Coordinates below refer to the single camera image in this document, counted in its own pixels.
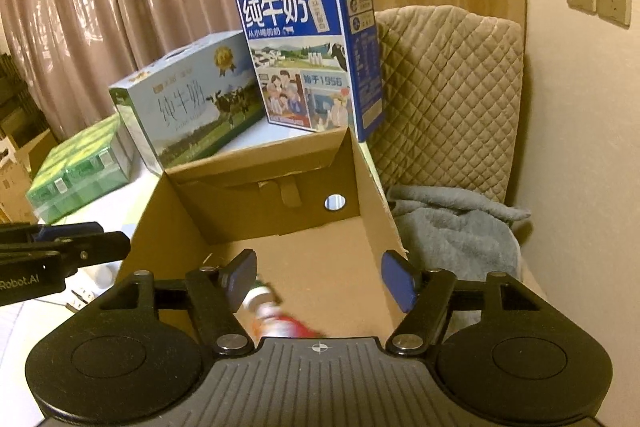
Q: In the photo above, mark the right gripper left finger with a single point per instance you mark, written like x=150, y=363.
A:
x=216, y=294

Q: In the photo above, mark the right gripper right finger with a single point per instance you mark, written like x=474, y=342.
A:
x=423, y=296

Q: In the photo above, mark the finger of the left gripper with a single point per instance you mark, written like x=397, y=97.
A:
x=93, y=249
x=51, y=233

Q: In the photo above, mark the red pig figurine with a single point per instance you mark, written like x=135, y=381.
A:
x=271, y=321

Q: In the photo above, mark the translucent plastic cup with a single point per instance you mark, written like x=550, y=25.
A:
x=105, y=275

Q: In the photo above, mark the green white small jar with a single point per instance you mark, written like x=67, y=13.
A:
x=259, y=294

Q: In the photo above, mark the brown cardboard box on floor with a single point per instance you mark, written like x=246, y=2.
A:
x=18, y=168

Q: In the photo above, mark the grey blanket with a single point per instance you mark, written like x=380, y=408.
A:
x=458, y=230

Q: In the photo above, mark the green drink carton pack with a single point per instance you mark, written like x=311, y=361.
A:
x=92, y=163

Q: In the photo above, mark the black folding hand cart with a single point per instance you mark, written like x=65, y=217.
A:
x=21, y=118

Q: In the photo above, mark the open brown cardboard box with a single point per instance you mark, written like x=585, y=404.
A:
x=309, y=208

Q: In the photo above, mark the green white milk carton box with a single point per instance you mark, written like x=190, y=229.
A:
x=191, y=102

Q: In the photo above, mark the quilted beige chair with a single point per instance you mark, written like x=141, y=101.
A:
x=452, y=85

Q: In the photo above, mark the blue milk carton box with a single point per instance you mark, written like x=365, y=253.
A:
x=317, y=62

